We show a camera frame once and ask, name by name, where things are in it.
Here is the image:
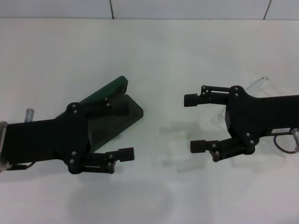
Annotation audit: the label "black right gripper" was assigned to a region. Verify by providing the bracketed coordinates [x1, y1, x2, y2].
[184, 85, 299, 163]

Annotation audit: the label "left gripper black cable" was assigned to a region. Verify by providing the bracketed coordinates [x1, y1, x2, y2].
[6, 162, 36, 171]

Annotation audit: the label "silver left connector plug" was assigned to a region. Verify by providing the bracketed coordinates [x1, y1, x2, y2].
[24, 107, 36, 122]

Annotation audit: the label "green glasses case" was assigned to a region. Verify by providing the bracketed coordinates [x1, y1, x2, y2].
[80, 75, 143, 147]

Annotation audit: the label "clear white glasses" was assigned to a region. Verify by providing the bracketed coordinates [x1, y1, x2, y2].
[214, 76, 288, 160]

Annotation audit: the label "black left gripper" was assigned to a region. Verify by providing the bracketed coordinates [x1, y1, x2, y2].
[4, 102, 92, 175]

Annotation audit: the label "right gripper cable with plugs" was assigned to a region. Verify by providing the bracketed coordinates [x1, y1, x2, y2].
[274, 127, 299, 154]

